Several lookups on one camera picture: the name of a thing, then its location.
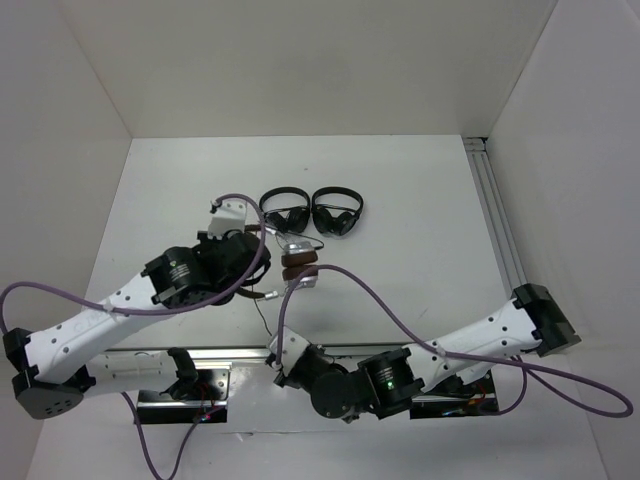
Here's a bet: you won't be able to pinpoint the brown silver headphones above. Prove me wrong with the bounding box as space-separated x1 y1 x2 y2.
237 226 324 301

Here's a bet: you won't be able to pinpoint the black headphones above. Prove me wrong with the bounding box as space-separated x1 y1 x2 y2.
311 186 365 237
259 186 311 234

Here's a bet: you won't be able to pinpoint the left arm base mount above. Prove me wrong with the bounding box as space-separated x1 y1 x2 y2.
136 347 231 425

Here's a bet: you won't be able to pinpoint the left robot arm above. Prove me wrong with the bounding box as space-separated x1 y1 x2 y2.
3 231 271 420

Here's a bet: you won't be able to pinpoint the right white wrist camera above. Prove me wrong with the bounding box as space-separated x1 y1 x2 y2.
266 326 311 376

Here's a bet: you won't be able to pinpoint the thin black headphone cable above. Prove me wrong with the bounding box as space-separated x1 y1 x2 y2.
252 227 326 341

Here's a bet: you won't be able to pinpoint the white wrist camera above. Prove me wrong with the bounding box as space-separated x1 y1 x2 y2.
266 326 311 376
207 199 247 239

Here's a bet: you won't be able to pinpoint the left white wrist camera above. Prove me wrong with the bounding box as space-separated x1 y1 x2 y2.
207 199 247 239

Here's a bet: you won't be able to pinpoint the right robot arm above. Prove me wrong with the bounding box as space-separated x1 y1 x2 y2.
268 283 581 423

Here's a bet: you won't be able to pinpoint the right side aluminium rail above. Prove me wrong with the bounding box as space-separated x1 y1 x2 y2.
462 137 527 294

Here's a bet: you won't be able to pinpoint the right black headphones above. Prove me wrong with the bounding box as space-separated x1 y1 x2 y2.
311 186 365 237

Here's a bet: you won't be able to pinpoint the left black headphones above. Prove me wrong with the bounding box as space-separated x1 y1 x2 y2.
259 186 311 234

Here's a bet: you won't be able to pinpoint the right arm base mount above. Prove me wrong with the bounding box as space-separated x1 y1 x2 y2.
409 372 499 420

